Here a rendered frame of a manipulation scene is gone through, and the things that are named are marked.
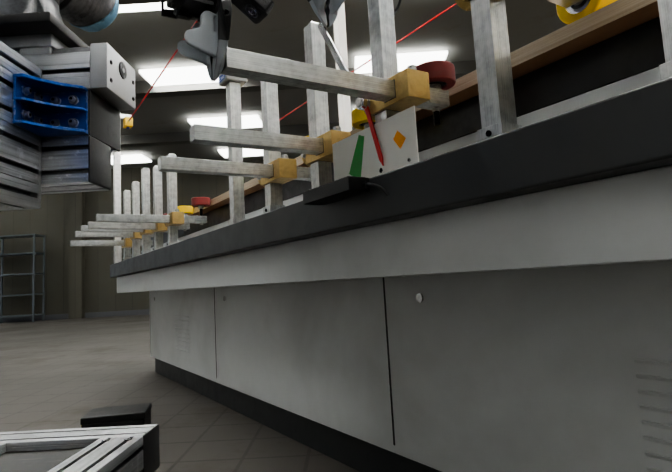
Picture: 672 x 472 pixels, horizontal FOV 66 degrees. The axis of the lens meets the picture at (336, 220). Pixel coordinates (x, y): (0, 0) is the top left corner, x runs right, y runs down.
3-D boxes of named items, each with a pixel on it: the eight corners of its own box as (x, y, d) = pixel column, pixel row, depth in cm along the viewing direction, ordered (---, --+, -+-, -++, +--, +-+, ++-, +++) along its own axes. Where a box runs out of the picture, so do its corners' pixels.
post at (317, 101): (321, 228, 113) (310, 18, 119) (313, 229, 116) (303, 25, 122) (335, 228, 115) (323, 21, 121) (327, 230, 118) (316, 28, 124)
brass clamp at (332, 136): (330, 152, 108) (328, 128, 109) (299, 166, 119) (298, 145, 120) (354, 155, 111) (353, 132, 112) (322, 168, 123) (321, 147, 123)
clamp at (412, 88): (408, 95, 88) (406, 67, 88) (362, 119, 99) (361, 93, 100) (433, 100, 91) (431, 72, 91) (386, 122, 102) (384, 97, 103)
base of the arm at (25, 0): (-37, 26, 100) (-35, -23, 101) (14, 59, 115) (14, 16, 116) (42, 21, 99) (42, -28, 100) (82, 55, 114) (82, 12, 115)
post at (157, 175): (155, 266, 239) (154, 164, 245) (154, 267, 242) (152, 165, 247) (163, 266, 241) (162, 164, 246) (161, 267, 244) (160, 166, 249)
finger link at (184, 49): (175, 82, 75) (174, 21, 76) (215, 88, 78) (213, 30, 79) (181, 74, 73) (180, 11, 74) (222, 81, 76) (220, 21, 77)
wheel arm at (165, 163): (161, 172, 117) (161, 153, 118) (157, 175, 120) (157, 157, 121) (327, 182, 140) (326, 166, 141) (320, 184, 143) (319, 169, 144)
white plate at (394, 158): (416, 164, 86) (412, 105, 87) (333, 191, 107) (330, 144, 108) (419, 164, 86) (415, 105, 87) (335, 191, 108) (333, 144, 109)
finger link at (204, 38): (181, 74, 73) (180, 11, 74) (222, 81, 76) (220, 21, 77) (188, 66, 70) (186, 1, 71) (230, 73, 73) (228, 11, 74)
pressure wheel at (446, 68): (436, 116, 92) (431, 54, 93) (407, 128, 99) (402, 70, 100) (468, 121, 96) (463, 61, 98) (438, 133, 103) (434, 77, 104)
